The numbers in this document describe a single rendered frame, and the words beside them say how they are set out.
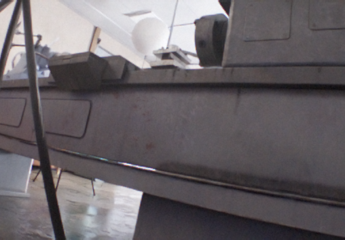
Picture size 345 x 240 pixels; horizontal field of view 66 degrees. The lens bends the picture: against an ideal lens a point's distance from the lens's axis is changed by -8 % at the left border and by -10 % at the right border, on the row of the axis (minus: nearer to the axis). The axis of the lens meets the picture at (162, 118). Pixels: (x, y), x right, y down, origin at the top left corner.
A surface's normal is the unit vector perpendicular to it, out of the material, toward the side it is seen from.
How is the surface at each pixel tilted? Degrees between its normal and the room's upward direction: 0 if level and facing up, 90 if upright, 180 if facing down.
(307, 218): 90
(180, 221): 90
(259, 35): 90
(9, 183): 90
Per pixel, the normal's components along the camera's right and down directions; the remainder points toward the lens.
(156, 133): -0.55, -0.26
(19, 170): 0.82, 0.06
